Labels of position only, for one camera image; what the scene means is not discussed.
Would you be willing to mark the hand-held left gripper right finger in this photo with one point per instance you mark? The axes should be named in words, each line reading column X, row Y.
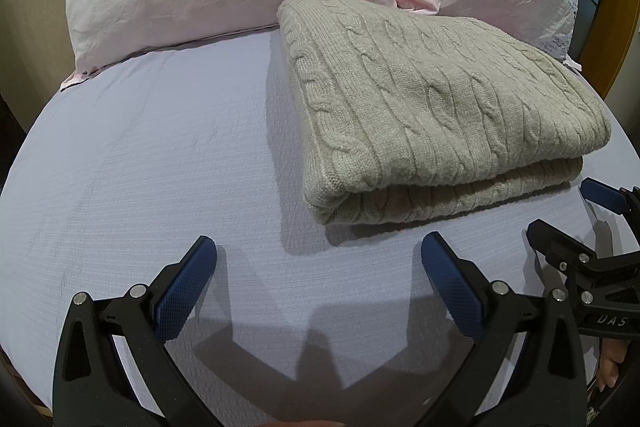
column 452, row 287

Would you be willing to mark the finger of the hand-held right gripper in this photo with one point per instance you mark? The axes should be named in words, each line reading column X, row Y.
column 552, row 247
column 605, row 196

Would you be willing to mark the lavender bed sheet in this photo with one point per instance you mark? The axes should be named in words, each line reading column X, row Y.
column 150, row 167

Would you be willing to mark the person's right hand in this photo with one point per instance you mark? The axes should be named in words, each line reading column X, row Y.
column 612, row 359

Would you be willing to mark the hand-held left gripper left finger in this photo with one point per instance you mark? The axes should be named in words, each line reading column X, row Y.
column 176, row 294

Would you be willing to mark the wooden bed frame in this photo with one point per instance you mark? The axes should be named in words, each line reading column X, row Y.
column 617, row 37

